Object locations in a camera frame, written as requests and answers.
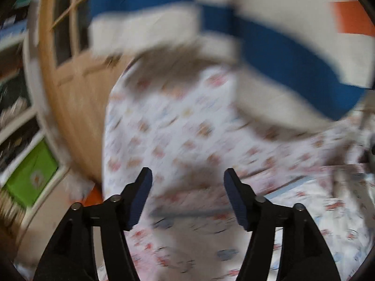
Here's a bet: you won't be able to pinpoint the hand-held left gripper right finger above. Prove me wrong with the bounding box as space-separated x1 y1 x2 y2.
224 168 342 281

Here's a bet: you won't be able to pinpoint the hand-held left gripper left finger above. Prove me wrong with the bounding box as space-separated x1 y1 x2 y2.
34 167 153 281

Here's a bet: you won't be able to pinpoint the orange object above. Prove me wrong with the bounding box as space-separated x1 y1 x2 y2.
83 185 104 207

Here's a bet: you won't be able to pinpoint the bear print bed sheet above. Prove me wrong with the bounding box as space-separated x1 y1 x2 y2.
97 61 375 281

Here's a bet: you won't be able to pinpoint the pink patchwork print blanket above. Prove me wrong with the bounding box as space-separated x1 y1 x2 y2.
264 164 374 281

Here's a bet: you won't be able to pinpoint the green storage box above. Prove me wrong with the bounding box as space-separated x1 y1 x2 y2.
3 140 59 209

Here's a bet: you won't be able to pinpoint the wooden door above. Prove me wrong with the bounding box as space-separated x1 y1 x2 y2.
38 0 138 179

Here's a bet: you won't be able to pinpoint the blue orange striped curtain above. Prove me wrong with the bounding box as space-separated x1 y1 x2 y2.
88 0 375 121

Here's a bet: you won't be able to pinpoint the white shelf unit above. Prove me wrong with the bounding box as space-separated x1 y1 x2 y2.
0 0 72 240

